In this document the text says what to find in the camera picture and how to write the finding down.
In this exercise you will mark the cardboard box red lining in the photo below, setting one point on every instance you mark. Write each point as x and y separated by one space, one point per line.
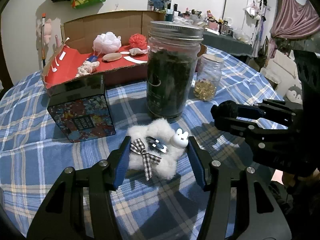
122 46

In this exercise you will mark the black floral tin box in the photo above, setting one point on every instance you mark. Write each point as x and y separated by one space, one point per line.
81 111

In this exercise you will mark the white refrigerator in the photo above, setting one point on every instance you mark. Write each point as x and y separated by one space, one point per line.
241 15

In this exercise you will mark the white mesh bath pouf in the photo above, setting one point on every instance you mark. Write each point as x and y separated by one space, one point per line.
107 43

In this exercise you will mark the penguin plush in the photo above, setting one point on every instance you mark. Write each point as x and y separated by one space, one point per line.
294 94

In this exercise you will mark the small white fabric piece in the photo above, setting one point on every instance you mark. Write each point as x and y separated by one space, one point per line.
144 51

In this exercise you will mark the white sachet packet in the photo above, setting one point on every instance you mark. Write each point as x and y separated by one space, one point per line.
134 51

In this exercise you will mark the black fluffy pompom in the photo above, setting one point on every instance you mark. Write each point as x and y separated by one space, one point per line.
226 109

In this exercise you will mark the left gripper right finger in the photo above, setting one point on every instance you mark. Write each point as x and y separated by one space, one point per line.
257 214

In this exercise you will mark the pink curtain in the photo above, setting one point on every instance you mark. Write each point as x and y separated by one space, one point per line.
294 21

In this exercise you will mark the large glass jar dark contents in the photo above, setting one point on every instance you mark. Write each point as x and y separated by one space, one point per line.
172 59

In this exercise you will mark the small glass jar gold contents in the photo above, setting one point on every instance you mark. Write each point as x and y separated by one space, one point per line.
208 77

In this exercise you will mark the red mesh bath pouf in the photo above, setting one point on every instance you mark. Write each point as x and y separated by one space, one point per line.
138 41

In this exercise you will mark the round tan powder puff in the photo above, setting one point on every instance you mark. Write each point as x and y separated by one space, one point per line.
110 57

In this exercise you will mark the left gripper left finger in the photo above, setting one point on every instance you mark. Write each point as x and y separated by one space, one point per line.
61 214

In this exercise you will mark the dark green side table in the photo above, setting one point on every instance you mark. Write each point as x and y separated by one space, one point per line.
226 44

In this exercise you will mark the pink pig plush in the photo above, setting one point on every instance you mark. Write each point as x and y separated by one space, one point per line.
47 31

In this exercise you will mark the orange mop handle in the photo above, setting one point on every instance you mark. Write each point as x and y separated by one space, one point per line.
42 40

